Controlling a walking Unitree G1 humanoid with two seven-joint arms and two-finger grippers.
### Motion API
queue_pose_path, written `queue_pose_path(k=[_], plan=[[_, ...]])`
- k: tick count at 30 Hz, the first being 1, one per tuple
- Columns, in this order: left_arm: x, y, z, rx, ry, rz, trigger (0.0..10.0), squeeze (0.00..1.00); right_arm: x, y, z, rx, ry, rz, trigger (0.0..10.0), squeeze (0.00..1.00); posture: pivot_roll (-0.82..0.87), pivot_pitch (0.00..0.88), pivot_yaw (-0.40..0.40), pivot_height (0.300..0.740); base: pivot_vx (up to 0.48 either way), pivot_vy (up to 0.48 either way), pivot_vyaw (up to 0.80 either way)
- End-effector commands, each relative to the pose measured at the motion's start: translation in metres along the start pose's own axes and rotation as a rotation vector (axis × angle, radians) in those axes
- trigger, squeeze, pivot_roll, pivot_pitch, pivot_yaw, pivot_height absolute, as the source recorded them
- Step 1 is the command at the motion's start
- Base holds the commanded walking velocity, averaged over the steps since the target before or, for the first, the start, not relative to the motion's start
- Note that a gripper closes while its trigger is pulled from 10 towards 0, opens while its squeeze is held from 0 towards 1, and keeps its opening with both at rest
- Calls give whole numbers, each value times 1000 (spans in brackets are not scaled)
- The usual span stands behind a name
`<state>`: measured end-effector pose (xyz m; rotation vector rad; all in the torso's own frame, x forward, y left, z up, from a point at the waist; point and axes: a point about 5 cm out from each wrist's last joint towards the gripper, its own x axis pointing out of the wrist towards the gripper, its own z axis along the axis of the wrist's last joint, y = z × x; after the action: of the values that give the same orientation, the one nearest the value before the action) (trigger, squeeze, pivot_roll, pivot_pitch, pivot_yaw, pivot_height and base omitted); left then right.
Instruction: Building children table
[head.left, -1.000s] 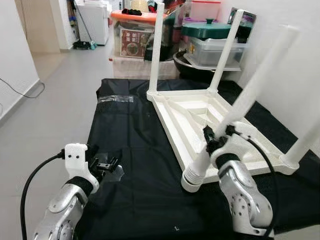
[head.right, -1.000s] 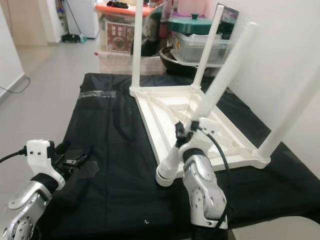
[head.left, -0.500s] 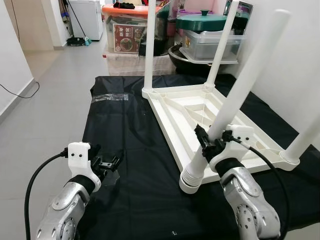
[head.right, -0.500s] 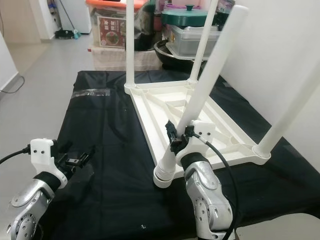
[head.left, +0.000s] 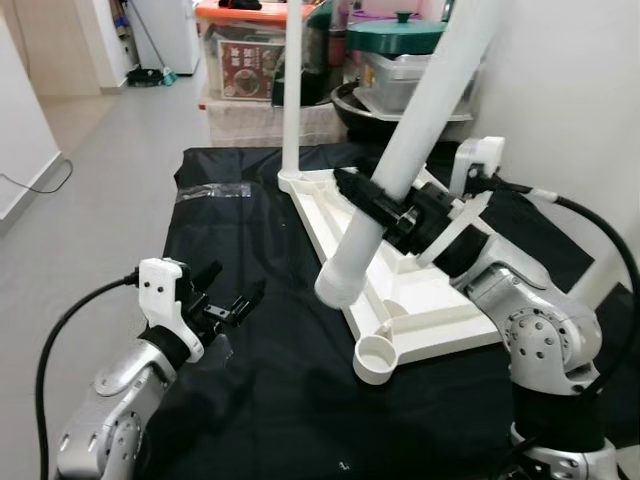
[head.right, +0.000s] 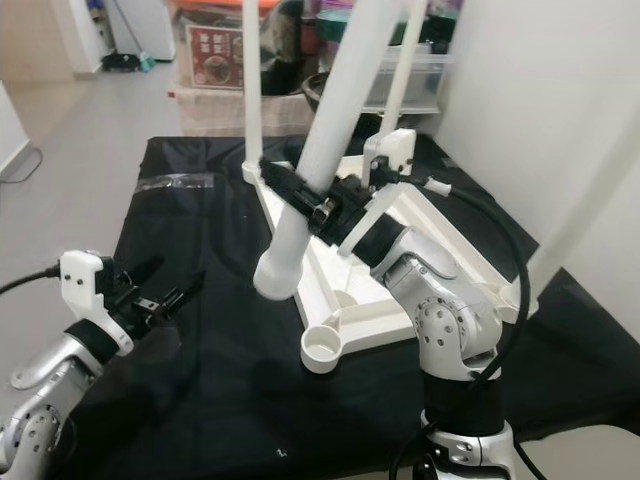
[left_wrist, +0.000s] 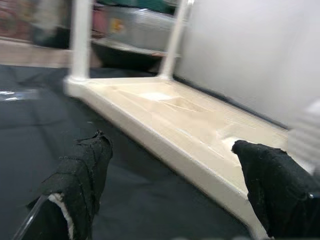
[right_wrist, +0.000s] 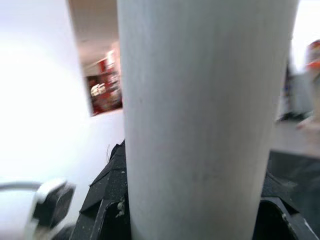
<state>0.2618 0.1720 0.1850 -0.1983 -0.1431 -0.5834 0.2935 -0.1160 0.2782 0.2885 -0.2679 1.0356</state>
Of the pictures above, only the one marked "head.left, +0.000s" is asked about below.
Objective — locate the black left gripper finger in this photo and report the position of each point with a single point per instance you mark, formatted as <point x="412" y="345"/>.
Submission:
<point x="208" y="280"/>
<point x="249" y="300"/>

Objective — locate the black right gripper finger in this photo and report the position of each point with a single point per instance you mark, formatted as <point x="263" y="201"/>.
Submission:
<point x="367" y="197"/>

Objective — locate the white plastic children table top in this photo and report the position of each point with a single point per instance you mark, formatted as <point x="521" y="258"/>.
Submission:
<point x="420" y="310"/>

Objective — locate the black wok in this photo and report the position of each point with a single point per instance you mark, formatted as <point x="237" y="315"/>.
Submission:
<point x="355" y="120"/>

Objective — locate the clear tape strip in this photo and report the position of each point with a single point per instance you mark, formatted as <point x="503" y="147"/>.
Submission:
<point x="215" y="191"/>

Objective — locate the black tablecloth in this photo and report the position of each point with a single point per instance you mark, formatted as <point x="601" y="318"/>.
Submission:
<point x="250" y="400"/>

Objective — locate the clear plastic container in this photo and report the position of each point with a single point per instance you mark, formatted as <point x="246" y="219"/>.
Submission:
<point x="390" y="85"/>

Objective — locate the low translucent storage box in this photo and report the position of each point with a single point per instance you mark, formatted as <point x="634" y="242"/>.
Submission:
<point x="250" y="122"/>

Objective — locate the green cooking pot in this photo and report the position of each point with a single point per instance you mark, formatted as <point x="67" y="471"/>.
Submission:
<point x="395" y="38"/>

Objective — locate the red printed carton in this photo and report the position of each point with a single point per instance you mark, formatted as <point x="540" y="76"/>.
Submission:
<point x="250" y="70"/>

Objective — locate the broom with dustpan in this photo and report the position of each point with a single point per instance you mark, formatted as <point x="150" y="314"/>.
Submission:
<point x="150" y="78"/>

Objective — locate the white appliance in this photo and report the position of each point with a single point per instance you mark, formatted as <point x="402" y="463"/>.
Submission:
<point x="170" y="30"/>

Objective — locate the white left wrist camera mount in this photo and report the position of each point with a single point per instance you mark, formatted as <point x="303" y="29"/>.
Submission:
<point x="162" y="280"/>

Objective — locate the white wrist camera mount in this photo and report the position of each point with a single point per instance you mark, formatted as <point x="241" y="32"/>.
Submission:
<point x="478" y="160"/>
<point x="162" y="280"/>

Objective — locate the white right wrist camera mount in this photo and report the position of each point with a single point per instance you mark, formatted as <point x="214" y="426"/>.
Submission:
<point x="478" y="160"/>

